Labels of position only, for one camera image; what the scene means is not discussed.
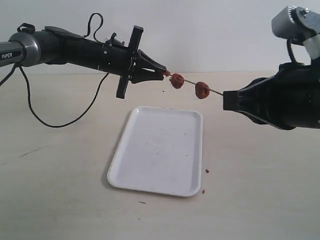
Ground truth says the red meatball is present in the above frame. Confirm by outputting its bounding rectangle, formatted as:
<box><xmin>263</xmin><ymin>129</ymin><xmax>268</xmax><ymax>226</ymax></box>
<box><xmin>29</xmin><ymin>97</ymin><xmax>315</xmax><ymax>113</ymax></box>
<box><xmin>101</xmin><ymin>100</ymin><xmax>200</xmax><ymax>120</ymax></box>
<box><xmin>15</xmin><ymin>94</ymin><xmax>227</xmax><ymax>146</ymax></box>
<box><xmin>194</xmin><ymin>81</ymin><xmax>210</xmax><ymax>100</ymax></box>
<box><xmin>163</xmin><ymin>71</ymin><xmax>171</xmax><ymax>77</ymax></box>
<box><xmin>169</xmin><ymin>73</ymin><xmax>185</xmax><ymax>89</ymax></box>

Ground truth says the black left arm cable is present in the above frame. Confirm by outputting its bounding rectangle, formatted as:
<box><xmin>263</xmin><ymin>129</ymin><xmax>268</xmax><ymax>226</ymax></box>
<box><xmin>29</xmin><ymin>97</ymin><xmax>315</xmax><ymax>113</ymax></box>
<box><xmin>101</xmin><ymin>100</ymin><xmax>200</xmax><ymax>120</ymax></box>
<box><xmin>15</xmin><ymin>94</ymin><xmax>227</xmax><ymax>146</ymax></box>
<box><xmin>0</xmin><ymin>12</ymin><xmax>110</xmax><ymax>128</ymax></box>

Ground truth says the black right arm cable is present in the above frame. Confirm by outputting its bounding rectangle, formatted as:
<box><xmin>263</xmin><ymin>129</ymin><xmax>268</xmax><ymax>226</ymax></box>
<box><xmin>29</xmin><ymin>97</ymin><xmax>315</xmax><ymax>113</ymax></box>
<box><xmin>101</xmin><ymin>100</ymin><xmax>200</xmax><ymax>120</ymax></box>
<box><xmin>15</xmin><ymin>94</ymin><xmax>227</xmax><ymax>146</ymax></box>
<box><xmin>286</xmin><ymin>37</ymin><xmax>306</xmax><ymax>66</ymax></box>

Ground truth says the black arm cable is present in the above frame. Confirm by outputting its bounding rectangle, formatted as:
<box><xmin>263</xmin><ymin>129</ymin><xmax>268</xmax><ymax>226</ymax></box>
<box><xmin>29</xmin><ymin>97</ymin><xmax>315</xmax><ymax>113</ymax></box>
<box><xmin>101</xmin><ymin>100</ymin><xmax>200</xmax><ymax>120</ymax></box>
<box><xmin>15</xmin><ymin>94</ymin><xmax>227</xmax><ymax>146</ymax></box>
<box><xmin>286</xmin><ymin>37</ymin><xmax>306</xmax><ymax>66</ymax></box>
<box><xmin>0</xmin><ymin>12</ymin><xmax>110</xmax><ymax>128</ymax></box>

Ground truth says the white rectangular plastic tray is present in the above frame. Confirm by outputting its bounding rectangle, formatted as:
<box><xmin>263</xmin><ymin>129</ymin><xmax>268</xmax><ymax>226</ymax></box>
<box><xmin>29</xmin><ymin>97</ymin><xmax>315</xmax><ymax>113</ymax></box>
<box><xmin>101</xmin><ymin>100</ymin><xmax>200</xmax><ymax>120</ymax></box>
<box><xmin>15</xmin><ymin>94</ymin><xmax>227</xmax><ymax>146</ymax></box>
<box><xmin>106</xmin><ymin>106</ymin><xmax>204</xmax><ymax>198</ymax></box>

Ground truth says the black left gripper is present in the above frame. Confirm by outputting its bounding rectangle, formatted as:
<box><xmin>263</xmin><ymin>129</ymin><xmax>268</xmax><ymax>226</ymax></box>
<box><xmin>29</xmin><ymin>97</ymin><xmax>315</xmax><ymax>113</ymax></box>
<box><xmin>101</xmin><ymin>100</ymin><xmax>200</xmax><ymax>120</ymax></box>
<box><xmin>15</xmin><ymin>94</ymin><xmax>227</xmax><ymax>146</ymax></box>
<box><xmin>99</xmin><ymin>25</ymin><xmax>167</xmax><ymax>99</ymax></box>

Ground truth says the thin metal skewer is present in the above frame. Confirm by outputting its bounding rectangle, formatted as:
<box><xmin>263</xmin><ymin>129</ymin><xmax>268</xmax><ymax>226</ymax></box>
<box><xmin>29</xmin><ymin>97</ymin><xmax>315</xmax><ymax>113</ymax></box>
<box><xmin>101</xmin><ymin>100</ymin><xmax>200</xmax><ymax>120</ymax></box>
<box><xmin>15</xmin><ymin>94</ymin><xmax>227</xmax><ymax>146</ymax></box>
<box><xmin>168</xmin><ymin>73</ymin><xmax>223</xmax><ymax>100</ymax></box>

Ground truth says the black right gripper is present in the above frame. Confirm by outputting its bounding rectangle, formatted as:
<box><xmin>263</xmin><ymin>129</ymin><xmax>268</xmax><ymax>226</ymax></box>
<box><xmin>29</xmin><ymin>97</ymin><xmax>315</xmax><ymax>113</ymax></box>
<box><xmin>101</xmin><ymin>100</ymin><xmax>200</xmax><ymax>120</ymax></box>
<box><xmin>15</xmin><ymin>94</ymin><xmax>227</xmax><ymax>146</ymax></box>
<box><xmin>223</xmin><ymin>62</ymin><xmax>320</xmax><ymax>130</ymax></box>

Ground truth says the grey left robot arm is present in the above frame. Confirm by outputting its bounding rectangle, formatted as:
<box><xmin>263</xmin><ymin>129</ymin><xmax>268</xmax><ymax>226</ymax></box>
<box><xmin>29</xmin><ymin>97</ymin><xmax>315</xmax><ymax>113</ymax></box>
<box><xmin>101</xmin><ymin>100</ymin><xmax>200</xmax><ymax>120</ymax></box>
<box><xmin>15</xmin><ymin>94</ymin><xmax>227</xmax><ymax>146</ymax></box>
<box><xmin>0</xmin><ymin>23</ymin><xmax>167</xmax><ymax>99</ymax></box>

